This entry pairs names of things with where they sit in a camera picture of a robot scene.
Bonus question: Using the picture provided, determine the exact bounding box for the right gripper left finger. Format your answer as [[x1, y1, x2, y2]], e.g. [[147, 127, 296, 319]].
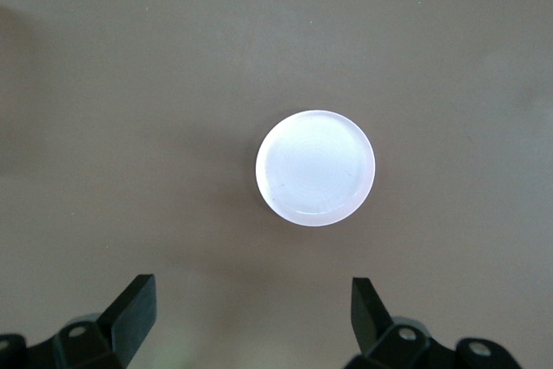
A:
[[0, 273, 156, 369]]

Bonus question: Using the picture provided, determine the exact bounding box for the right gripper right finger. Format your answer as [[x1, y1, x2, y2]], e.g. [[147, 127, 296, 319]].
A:
[[340, 277, 524, 369]]

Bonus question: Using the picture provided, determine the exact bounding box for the pink round plate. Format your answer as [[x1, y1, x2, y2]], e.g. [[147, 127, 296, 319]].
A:
[[254, 108, 377, 228]]

